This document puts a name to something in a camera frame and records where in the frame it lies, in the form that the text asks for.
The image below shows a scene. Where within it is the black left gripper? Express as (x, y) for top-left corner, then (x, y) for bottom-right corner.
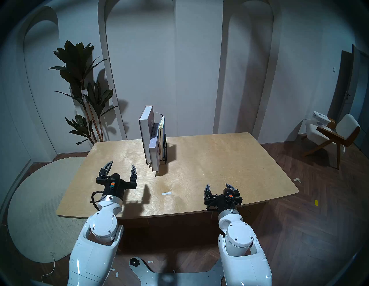
(96, 161), (138, 200)

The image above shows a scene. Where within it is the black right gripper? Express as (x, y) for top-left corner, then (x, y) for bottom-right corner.
(204, 183), (242, 214)

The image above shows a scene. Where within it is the grey Discontent book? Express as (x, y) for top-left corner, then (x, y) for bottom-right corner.
(148, 123), (161, 173)

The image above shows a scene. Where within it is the large brown Homes book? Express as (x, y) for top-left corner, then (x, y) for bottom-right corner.
(139, 106), (155, 165)

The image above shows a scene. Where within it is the thin yellow book with ribbon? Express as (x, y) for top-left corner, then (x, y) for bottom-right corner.
(155, 111), (165, 163)

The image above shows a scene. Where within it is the round beige rug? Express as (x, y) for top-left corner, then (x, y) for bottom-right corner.
(7, 157), (93, 263)

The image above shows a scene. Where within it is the tall green potted plant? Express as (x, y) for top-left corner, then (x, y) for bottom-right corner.
(49, 40), (118, 146)

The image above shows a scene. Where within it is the white object on armchair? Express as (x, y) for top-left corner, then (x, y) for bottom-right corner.
(313, 111), (331, 127)

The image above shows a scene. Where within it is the white wooden armchair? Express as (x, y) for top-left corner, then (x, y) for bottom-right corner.
(301, 114), (361, 169)

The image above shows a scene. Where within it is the dark door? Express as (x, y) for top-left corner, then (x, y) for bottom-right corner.
(329, 44), (369, 159)

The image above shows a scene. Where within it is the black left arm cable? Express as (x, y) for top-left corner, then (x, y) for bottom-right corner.
(91, 190), (105, 212)

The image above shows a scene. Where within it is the black wire book rack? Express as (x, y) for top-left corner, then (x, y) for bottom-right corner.
(161, 133), (168, 165)

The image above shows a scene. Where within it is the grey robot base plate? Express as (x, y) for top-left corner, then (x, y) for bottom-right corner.
(129, 257), (228, 286)

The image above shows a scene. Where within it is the white floor cable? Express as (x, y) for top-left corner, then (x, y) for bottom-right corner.
(41, 255), (56, 283)

